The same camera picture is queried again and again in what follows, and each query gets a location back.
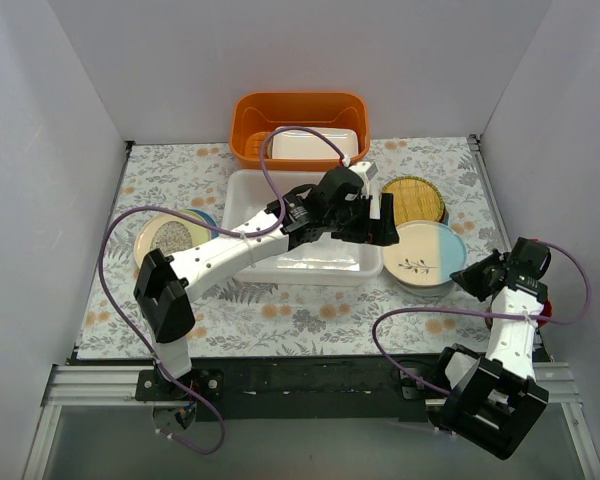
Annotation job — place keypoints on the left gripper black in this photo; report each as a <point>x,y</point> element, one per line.
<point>368,226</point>

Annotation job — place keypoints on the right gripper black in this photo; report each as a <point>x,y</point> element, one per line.
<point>478,279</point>

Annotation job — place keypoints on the beige and blue plate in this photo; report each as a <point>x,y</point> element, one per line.
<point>426,254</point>

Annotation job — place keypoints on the speckled oval plate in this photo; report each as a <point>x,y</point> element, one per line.
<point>172,237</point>

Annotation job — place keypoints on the white ribbed bowl plate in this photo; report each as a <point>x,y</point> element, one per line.
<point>440,290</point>

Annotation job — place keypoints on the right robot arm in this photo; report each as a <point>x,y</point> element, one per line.
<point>494,399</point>

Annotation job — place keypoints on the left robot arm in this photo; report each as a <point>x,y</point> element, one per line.
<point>167,285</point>

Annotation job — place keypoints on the white plastic bin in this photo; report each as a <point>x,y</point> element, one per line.
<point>326,262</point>

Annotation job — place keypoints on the woven bamboo yellow plate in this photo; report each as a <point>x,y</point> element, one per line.
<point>415,199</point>

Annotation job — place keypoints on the teal beaded plate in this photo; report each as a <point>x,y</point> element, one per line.
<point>444,219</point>

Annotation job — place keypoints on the red round object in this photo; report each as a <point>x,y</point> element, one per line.
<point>547,312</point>

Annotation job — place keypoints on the white rectangular dish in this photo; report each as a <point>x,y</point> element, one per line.
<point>300,145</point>

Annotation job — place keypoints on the orange plastic basket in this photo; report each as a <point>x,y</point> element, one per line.
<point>258,114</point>

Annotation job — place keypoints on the floral table mat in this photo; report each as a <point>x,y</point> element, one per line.
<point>267,319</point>

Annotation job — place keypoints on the cream yellow plate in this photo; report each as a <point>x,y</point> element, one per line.
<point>143,241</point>

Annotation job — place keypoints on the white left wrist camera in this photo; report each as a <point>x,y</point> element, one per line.
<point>366,170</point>

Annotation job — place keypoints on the aluminium frame rail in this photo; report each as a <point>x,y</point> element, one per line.
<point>92,386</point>

